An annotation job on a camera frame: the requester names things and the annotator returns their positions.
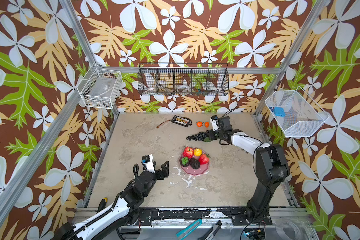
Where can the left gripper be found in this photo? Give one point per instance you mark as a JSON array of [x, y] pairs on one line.
[[160, 176]]

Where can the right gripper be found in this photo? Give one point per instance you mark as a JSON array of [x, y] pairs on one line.
[[211, 134]]

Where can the dark grape bunch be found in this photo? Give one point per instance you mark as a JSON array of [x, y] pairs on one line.
[[199, 137]]

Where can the yellow lemon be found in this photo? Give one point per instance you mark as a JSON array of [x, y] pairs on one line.
[[197, 152]]

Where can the red strawberry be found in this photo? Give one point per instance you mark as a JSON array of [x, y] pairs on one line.
[[204, 159]]

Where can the red apple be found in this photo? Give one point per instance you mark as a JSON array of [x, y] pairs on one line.
[[188, 152]]

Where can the pink dotted plate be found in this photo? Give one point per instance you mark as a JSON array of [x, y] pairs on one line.
[[188, 170]]

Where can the dark avocado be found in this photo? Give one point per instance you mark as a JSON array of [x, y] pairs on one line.
[[195, 164]]

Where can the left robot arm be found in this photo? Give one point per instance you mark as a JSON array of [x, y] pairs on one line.
[[123, 210]]

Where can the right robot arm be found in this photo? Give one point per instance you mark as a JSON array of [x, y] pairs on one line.
[[269, 163]]

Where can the black tray with items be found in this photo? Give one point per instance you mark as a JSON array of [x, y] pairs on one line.
[[182, 121]]

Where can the black yellow screwdriver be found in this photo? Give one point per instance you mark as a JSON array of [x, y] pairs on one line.
[[102, 204]]

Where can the blue object in basket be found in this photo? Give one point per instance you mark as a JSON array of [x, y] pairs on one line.
[[279, 112]]

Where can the teal utility knife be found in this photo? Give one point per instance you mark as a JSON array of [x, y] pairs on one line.
[[189, 229]]

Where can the black grey tool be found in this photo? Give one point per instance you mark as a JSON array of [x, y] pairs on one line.
[[210, 234]]

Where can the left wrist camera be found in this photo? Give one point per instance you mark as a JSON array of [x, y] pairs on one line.
[[148, 163]]

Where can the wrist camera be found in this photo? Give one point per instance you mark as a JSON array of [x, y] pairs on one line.
[[148, 163], [214, 123]]

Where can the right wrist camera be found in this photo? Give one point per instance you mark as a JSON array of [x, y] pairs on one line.
[[214, 123]]

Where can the white wire basket right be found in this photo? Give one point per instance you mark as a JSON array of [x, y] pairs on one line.
[[304, 116]]

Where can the white wire basket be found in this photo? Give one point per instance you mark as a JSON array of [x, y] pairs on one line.
[[100, 88], [304, 116]]

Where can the black wire basket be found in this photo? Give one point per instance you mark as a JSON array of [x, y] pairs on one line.
[[197, 79]]

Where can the white wire basket left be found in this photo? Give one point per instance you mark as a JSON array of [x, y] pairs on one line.
[[100, 88]]

